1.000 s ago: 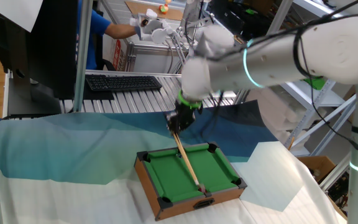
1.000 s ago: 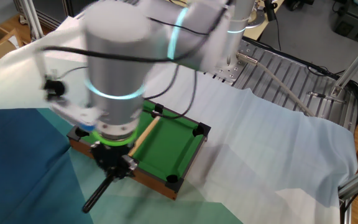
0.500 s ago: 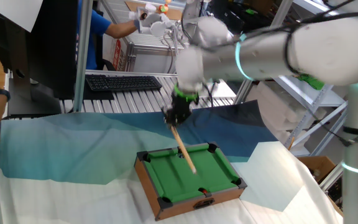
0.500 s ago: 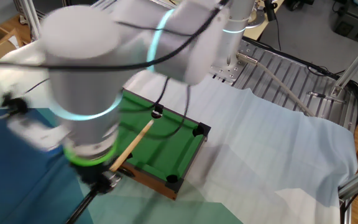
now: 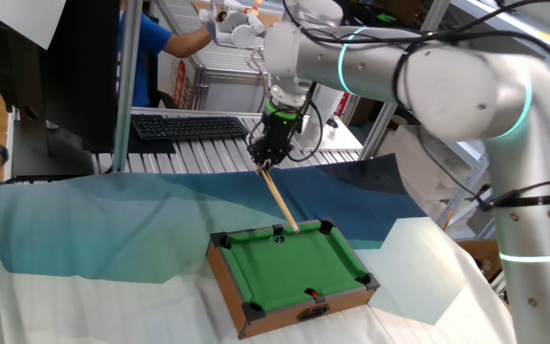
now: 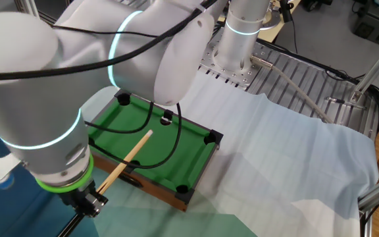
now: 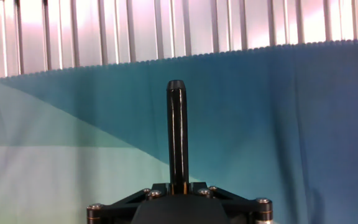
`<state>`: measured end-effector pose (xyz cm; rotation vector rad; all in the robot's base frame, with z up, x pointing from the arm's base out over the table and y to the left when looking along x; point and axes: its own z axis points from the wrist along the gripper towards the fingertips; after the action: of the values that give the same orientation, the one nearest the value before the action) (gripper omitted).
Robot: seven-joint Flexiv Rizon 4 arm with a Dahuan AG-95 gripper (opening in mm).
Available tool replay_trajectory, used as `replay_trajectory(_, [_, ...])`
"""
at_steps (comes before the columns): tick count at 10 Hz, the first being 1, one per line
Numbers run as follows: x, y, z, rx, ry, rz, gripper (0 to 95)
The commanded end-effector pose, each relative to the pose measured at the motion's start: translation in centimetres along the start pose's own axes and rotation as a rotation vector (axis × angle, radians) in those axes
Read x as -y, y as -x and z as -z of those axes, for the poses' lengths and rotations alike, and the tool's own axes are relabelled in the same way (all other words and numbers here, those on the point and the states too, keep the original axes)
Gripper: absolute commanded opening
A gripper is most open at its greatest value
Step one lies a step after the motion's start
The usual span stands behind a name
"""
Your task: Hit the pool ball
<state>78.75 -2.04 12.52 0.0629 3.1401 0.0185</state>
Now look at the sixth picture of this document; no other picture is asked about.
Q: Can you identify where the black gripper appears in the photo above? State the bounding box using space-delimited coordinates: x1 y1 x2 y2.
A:
57 180 110 219

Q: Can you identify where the wooden pool cue black butt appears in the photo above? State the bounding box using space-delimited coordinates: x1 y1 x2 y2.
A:
56 129 154 237

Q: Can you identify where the mini green felt pool table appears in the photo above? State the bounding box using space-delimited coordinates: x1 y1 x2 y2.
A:
84 88 225 213

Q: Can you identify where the blue white gradient tablecloth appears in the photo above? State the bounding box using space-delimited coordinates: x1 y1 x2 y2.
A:
0 70 379 237

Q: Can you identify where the tan wooden board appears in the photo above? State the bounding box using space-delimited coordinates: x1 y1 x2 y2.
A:
258 0 301 43

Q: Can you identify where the small metal rod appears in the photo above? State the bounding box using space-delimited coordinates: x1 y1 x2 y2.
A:
326 96 365 109

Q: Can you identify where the green wrist adapter ring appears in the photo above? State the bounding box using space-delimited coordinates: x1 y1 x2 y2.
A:
34 153 95 194

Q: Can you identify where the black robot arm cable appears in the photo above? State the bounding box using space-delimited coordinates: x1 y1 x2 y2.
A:
0 0 218 171

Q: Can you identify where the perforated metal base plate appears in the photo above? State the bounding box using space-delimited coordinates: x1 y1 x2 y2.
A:
197 28 266 88

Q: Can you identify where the aluminium frame post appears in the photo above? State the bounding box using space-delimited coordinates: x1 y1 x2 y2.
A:
357 179 379 211
350 39 379 103
13 0 42 19

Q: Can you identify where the grey braided hose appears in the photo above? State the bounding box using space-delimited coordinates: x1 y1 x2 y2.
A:
250 55 335 124

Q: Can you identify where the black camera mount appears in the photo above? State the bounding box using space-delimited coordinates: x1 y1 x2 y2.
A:
278 0 295 24

